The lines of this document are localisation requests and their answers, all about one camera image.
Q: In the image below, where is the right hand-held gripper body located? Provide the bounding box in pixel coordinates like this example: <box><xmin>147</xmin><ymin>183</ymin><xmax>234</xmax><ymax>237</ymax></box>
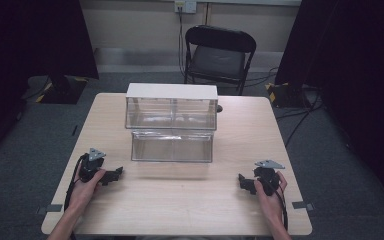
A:
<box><xmin>253</xmin><ymin>159</ymin><xmax>286</xmax><ymax>197</ymax></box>

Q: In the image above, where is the black floor cable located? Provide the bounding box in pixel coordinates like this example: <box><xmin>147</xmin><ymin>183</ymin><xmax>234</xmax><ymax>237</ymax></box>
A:
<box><xmin>275</xmin><ymin>87</ymin><xmax>324</xmax><ymax>148</ymax></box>
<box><xmin>244</xmin><ymin>66</ymin><xmax>280</xmax><ymax>88</ymax></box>

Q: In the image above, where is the black folding chair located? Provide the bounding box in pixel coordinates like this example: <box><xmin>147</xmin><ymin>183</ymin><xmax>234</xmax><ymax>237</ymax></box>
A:
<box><xmin>183</xmin><ymin>24</ymin><xmax>258</xmax><ymax>97</ymax></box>

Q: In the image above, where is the clear plastic drawer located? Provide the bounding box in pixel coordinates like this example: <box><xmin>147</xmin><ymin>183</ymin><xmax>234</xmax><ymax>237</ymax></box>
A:
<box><xmin>130</xmin><ymin>129</ymin><xmax>215</xmax><ymax>164</ymax></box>

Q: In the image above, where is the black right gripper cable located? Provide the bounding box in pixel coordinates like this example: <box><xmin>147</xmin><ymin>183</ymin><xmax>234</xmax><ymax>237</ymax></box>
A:
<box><xmin>263</xmin><ymin>178</ymin><xmax>289</xmax><ymax>232</ymax></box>

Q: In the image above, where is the black stand base striped tape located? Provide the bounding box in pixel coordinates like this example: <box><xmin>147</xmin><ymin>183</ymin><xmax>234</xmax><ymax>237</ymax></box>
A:
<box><xmin>35</xmin><ymin>75</ymin><xmax>90</xmax><ymax>105</ymax></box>
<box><xmin>264</xmin><ymin>81</ymin><xmax>313</xmax><ymax>109</ymax></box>

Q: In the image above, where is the person's left hand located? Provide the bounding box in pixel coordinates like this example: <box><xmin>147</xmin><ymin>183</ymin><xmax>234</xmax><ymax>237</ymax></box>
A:
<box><xmin>67</xmin><ymin>163</ymin><xmax>107</xmax><ymax>212</ymax></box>

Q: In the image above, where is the person's right hand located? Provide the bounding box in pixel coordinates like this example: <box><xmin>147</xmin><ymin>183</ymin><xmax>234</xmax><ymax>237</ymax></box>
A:
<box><xmin>253</xmin><ymin>170</ymin><xmax>289</xmax><ymax>219</ymax></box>

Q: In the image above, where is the black wall cable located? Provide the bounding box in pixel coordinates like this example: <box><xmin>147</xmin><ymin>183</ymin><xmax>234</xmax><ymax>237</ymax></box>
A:
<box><xmin>178</xmin><ymin>5</ymin><xmax>186</xmax><ymax>78</ymax></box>

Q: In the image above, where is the dark curtain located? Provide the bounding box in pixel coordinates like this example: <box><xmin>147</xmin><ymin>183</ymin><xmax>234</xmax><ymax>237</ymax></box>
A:
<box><xmin>274</xmin><ymin>0</ymin><xmax>384</xmax><ymax>214</ymax></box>
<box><xmin>0</xmin><ymin>0</ymin><xmax>100</xmax><ymax>168</ymax></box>

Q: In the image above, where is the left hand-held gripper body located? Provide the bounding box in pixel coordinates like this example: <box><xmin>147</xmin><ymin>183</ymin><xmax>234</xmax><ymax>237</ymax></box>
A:
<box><xmin>78</xmin><ymin>147</ymin><xmax>107</xmax><ymax>183</ymax></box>

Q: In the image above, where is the clear drawer cabinet white top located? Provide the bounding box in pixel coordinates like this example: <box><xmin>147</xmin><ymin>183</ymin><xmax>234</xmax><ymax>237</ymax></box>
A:
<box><xmin>124</xmin><ymin>82</ymin><xmax>220</xmax><ymax>131</ymax></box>

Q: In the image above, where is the white wall socket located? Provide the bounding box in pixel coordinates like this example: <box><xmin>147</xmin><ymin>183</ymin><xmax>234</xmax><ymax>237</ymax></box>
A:
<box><xmin>174</xmin><ymin>0</ymin><xmax>198</xmax><ymax>15</ymax></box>

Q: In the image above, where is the grey tape strip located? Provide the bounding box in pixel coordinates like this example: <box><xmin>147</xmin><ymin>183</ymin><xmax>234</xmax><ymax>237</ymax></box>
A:
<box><xmin>291</xmin><ymin>200</ymin><xmax>316</xmax><ymax>212</ymax></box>
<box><xmin>35</xmin><ymin>203</ymin><xmax>64</xmax><ymax>215</ymax></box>

